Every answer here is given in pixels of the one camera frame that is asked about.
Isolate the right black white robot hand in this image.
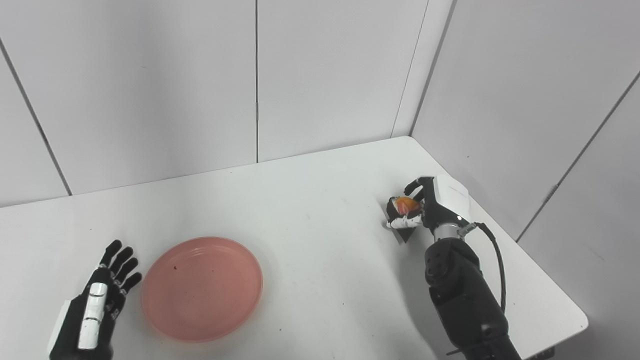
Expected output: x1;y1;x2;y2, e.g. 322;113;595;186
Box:
386;176;472;237

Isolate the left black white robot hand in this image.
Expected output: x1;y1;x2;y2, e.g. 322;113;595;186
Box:
47;239;143;360

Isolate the cake slice with orange topping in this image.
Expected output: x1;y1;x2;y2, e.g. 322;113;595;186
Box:
386;196;425;245

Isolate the pink round plate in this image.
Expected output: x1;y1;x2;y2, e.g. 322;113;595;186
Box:
140;236;264;344

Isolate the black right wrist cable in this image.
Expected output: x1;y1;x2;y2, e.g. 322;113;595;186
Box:
459;222;507;315

